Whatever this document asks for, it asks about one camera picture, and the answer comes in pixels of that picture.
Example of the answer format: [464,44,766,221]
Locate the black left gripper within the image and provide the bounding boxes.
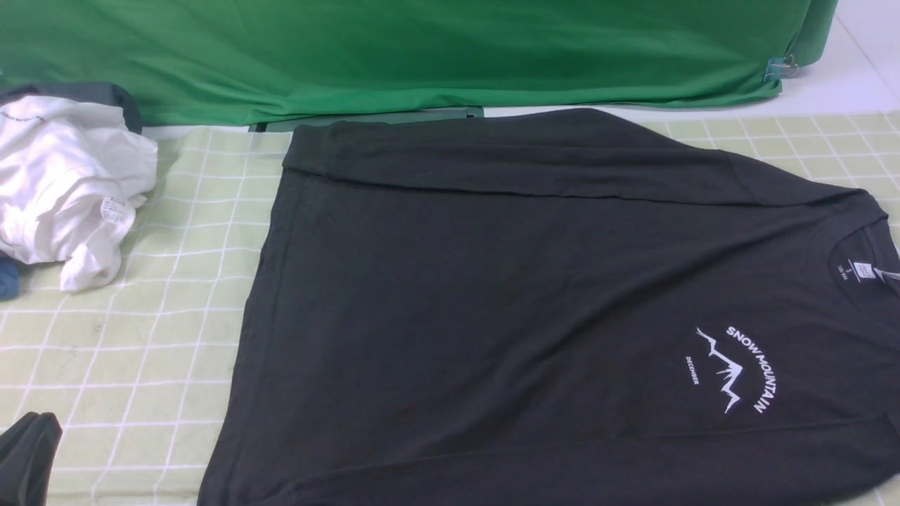
[1,411,63,505]

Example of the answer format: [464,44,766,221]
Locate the dark gray long-sleeve top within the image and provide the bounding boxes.
[198,109,899,505]

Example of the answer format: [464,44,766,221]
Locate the green checkered table mat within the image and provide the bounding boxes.
[0,112,900,506]

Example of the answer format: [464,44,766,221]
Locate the blue garment at left edge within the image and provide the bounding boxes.
[0,253,20,301]

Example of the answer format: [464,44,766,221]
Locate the white crumpled shirt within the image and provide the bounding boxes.
[1,96,158,292]

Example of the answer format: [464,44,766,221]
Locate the gray garment behind white shirt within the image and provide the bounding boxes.
[1,82,144,134]

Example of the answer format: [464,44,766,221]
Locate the green backdrop cloth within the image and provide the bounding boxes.
[1,1,837,126]

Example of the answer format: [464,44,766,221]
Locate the blue binder clip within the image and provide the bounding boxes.
[762,54,799,82]

